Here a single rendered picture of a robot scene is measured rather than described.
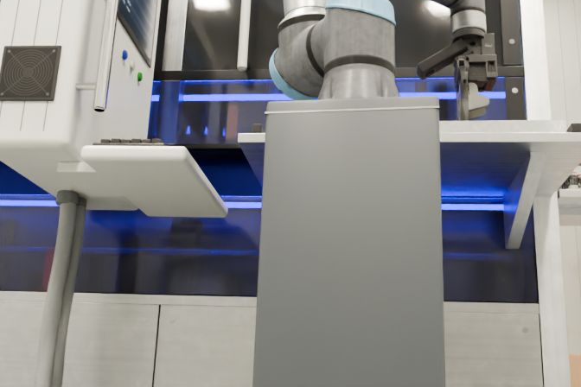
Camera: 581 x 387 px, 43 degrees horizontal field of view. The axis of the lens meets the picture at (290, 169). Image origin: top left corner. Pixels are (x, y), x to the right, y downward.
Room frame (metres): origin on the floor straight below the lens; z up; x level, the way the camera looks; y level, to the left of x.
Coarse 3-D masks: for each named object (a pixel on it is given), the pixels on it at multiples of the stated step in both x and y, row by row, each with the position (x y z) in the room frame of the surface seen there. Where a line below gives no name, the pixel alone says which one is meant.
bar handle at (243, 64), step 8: (248, 0) 1.73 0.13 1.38; (248, 8) 1.73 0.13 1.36; (240, 16) 1.74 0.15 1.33; (248, 16) 1.74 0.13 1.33; (240, 24) 1.74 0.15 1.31; (248, 24) 1.74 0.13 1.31; (240, 32) 1.73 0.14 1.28; (248, 32) 1.74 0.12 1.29; (240, 40) 1.73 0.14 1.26; (240, 48) 1.73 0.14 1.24; (240, 56) 1.73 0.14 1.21; (240, 64) 1.73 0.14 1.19; (248, 64) 1.79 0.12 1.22
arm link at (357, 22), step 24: (336, 0) 1.06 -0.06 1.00; (360, 0) 1.04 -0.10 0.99; (384, 0) 1.06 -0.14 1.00; (336, 24) 1.06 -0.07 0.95; (360, 24) 1.04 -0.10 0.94; (384, 24) 1.05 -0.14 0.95; (312, 48) 1.12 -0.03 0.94; (336, 48) 1.06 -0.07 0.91; (360, 48) 1.04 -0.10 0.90; (384, 48) 1.05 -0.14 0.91
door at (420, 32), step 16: (400, 0) 1.76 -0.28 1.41; (416, 0) 1.76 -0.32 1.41; (496, 0) 1.73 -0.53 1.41; (400, 16) 1.76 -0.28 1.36; (416, 16) 1.76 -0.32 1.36; (432, 16) 1.75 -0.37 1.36; (448, 16) 1.75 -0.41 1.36; (496, 16) 1.73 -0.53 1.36; (400, 32) 1.76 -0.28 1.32; (416, 32) 1.76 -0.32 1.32; (432, 32) 1.75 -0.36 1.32; (448, 32) 1.75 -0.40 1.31; (496, 32) 1.73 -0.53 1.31; (400, 48) 1.76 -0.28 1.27; (416, 48) 1.76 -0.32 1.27; (432, 48) 1.75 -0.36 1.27; (496, 48) 1.73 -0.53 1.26; (400, 64) 1.76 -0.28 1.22; (416, 64) 1.76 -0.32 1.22
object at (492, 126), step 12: (492, 120) 1.36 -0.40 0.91; (504, 120) 1.36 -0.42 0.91; (516, 120) 1.36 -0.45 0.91; (528, 120) 1.35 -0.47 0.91; (540, 120) 1.35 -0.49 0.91; (552, 120) 1.35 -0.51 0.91; (564, 120) 1.34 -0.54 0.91; (444, 132) 1.37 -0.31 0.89; (456, 132) 1.37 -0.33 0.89; (468, 132) 1.37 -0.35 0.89; (480, 132) 1.37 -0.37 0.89; (492, 132) 1.36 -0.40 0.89
